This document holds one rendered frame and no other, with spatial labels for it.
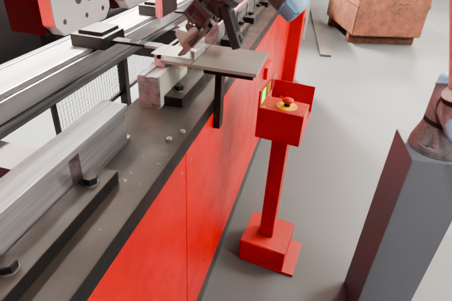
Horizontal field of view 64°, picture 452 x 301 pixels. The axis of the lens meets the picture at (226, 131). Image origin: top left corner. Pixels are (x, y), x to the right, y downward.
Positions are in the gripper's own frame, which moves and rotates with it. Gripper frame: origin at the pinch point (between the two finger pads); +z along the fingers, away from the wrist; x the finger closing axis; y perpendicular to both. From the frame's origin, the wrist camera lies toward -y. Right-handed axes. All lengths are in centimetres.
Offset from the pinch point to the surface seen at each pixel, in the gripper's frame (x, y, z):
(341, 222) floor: -56, -114, 35
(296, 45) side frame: -216, -52, 35
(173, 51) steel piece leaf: 0.5, 2.7, 3.0
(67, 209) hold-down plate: 56, -6, 8
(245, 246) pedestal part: -17, -75, 57
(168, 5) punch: -0.5, 11.9, -5.5
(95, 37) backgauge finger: 3.5, 21.0, 16.2
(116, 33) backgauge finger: -3.4, 19.0, 14.8
